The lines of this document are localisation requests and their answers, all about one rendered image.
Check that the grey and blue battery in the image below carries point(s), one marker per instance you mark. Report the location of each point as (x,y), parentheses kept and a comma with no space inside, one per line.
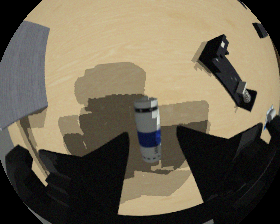
(147,115)

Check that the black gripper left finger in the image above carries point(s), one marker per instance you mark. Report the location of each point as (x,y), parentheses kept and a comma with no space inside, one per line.
(101,172)

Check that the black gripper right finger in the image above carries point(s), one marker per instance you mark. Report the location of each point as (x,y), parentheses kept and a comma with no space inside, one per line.
(211,158)

